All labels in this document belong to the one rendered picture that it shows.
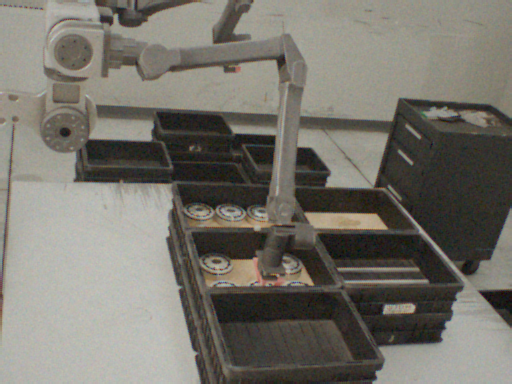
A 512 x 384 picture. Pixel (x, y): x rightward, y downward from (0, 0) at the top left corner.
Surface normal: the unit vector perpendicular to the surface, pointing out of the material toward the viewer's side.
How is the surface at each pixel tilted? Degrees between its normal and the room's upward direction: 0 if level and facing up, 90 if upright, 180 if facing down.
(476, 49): 90
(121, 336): 0
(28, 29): 90
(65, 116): 90
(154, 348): 0
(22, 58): 90
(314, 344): 0
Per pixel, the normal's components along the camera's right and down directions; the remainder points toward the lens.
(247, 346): 0.17, -0.88
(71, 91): 0.27, 0.48
